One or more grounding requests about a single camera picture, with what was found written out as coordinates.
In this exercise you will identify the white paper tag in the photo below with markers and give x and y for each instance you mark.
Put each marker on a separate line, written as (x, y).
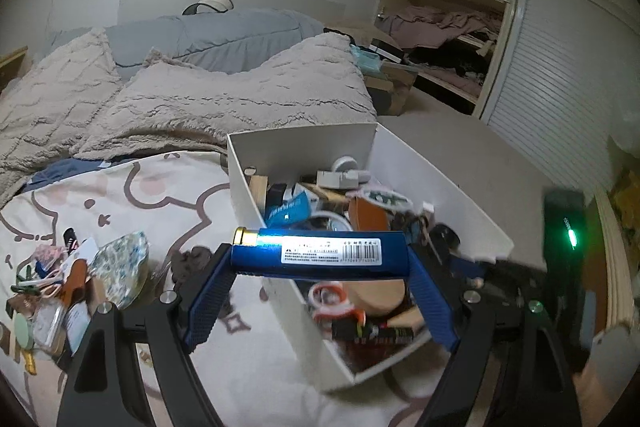
(87, 252)

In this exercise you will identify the cartoon printed bed sheet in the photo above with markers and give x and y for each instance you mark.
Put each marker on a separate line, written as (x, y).
(125, 207)

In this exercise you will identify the floral fabric pouch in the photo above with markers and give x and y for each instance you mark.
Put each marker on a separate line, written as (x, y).
(122, 262)

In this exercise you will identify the light blue sachet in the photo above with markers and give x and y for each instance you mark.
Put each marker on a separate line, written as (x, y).
(79, 327)

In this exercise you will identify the dark clothes pile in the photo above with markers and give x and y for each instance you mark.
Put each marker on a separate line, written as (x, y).
(450, 62)

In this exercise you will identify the wooden bedside shelf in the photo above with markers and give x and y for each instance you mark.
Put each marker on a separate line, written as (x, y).
(12, 67)

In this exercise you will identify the blue foil packet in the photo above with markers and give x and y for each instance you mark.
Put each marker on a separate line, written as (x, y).
(287, 209)

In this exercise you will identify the built-in closet shelf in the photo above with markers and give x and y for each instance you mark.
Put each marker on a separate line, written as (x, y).
(495, 57)

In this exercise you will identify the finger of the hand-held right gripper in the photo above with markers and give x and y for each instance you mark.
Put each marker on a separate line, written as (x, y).
(470, 268)

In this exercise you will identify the white grey adapter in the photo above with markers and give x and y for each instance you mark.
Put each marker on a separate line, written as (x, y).
(340, 179)

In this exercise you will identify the blue brown knit scrunchie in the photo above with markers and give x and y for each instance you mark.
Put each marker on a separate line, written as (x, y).
(412, 227)

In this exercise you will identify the red white tape roll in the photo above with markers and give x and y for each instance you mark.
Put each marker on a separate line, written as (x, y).
(325, 289)

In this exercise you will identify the rectangular wooden block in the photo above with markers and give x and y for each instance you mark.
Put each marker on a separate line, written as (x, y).
(405, 319)

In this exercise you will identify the mint green round case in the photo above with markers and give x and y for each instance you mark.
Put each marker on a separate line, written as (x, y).
(22, 329)

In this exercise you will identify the dark blue bed sheet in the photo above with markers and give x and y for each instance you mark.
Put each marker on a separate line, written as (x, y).
(65, 169)

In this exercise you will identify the white louvered door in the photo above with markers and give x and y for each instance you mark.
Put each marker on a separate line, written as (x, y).
(560, 82)

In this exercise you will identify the black jar lid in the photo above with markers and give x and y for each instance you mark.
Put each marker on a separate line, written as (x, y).
(444, 237)

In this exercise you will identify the beige fuzzy blanket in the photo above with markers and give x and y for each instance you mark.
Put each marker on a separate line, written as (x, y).
(200, 97)

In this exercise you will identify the curved wooden piece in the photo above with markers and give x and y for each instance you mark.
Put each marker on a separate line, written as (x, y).
(258, 192)

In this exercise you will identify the yellow plastic lighter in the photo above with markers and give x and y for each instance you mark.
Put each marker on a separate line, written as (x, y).
(30, 362)

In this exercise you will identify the round wooden disc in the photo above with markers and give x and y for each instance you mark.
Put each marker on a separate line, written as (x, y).
(375, 294)

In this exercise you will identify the white round plug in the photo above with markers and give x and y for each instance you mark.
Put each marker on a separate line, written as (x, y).
(344, 163)

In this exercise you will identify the black paper tag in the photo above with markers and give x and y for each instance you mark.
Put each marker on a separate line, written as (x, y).
(71, 239)

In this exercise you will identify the teal packet stack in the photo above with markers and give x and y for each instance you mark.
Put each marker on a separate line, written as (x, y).
(365, 59)

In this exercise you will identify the grey pillow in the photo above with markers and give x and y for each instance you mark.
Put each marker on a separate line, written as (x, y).
(225, 37)

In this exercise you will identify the pink clothes pile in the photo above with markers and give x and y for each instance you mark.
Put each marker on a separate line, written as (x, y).
(430, 19)

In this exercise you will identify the black shoe box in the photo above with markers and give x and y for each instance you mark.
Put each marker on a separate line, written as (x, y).
(386, 49)

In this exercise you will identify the black printed stick pack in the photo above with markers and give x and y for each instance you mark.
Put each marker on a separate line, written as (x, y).
(372, 332)

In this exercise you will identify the white shoe box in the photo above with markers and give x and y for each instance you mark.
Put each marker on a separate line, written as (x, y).
(295, 157)

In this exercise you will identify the small white cube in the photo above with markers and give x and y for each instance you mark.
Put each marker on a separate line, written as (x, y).
(428, 207)

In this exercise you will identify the cardboard box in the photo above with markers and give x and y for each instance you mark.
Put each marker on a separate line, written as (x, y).
(395, 92)

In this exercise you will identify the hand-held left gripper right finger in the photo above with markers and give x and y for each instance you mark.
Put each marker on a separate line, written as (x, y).
(432, 307)

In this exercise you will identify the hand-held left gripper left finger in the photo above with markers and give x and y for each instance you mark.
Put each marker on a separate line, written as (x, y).
(207, 307)

